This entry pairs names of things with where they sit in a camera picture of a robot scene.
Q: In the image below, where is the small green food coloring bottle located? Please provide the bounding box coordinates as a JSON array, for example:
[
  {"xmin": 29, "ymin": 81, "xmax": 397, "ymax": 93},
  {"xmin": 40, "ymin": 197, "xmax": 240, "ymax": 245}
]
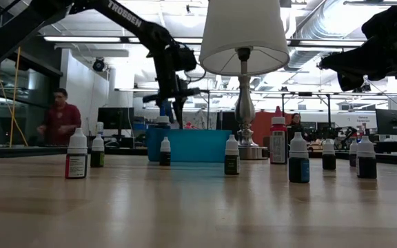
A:
[
  {"xmin": 90, "ymin": 134, "xmax": 105, "ymax": 169},
  {"xmin": 223, "ymin": 134, "xmax": 241, "ymax": 176}
]

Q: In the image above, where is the white shade silver table lamp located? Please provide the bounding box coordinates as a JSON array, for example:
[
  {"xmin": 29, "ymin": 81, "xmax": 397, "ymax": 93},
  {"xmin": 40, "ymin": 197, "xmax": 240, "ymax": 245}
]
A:
[{"xmin": 198, "ymin": 0, "xmax": 291, "ymax": 161}]

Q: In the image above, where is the small dark food coloring bottle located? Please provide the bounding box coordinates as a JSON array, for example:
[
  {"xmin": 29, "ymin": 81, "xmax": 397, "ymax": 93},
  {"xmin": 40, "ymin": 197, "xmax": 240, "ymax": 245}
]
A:
[
  {"xmin": 356, "ymin": 135, "xmax": 378, "ymax": 179},
  {"xmin": 349, "ymin": 138, "xmax": 359, "ymax": 167},
  {"xmin": 322, "ymin": 138, "xmax": 337, "ymax": 171},
  {"xmin": 159, "ymin": 136, "xmax": 172, "ymax": 167}
]

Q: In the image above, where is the long ceiling light strip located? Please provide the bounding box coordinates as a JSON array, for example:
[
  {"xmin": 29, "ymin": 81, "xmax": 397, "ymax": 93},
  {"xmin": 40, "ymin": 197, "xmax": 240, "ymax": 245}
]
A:
[
  {"xmin": 43, "ymin": 35, "xmax": 203, "ymax": 44},
  {"xmin": 287, "ymin": 39, "xmax": 367, "ymax": 48}
]

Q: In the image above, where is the small red food coloring bottle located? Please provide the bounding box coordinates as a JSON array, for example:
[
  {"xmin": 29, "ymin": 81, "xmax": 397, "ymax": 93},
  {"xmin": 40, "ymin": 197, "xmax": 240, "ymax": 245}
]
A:
[{"xmin": 64, "ymin": 127, "xmax": 89, "ymax": 180}]

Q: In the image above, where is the black computer monitor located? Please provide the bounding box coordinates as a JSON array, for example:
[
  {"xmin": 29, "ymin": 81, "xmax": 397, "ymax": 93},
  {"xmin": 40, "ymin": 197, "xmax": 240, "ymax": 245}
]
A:
[
  {"xmin": 375, "ymin": 108, "xmax": 397, "ymax": 136},
  {"xmin": 97, "ymin": 107, "xmax": 135, "ymax": 131}
]

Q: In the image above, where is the black round ceiling spotlight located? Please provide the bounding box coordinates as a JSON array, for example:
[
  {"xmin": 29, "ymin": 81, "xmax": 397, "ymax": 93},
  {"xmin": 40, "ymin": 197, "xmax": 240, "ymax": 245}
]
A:
[{"xmin": 92, "ymin": 57, "xmax": 106, "ymax": 72}]

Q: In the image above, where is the blue plastic bin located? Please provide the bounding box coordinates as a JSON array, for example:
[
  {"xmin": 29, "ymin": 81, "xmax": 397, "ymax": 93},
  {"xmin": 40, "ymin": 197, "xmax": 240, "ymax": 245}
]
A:
[{"xmin": 145, "ymin": 128, "xmax": 233, "ymax": 163}]

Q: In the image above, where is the black ceiling track light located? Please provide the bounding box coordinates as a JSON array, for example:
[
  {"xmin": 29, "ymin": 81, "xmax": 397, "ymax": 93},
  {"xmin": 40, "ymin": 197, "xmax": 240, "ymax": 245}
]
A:
[{"xmin": 356, "ymin": 81, "xmax": 372, "ymax": 94}]

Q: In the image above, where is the black background gantry frame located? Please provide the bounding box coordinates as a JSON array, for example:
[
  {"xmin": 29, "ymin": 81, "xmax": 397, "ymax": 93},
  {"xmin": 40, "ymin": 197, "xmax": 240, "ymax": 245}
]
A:
[
  {"xmin": 184, "ymin": 88, "xmax": 211, "ymax": 130},
  {"xmin": 281, "ymin": 91, "xmax": 332, "ymax": 129}
]

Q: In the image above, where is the large red food coloring bottle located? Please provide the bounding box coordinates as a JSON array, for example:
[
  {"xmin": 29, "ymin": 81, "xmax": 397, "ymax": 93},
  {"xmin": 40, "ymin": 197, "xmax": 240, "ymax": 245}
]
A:
[{"xmin": 269, "ymin": 105, "xmax": 288, "ymax": 165}]

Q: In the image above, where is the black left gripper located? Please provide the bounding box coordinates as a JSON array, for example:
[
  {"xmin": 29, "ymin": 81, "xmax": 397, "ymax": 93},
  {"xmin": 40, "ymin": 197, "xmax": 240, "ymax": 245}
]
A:
[{"xmin": 143, "ymin": 43, "xmax": 190, "ymax": 129}]

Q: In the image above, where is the person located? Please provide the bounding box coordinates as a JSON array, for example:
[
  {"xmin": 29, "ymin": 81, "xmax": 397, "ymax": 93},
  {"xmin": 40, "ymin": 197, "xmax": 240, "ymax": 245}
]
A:
[
  {"xmin": 36, "ymin": 87, "xmax": 82, "ymax": 146},
  {"xmin": 287, "ymin": 112, "xmax": 309, "ymax": 142}
]

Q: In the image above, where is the large blue food coloring bottle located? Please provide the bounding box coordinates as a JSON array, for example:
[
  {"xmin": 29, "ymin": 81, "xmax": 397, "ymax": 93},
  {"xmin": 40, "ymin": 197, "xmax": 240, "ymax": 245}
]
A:
[{"xmin": 156, "ymin": 100, "xmax": 175, "ymax": 130}]

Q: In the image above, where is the orange room partition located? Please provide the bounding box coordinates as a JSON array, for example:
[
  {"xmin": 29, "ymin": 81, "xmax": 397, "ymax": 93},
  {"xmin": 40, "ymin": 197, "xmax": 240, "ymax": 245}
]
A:
[{"xmin": 252, "ymin": 110, "xmax": 291, "ymax": 147}]

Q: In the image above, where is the yellow extension cable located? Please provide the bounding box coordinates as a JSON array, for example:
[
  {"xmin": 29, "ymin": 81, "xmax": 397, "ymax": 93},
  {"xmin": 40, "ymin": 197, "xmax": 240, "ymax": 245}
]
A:
[{"xmin": 0, "ymin": 0, "xmax": 29, "ymax": 147}]

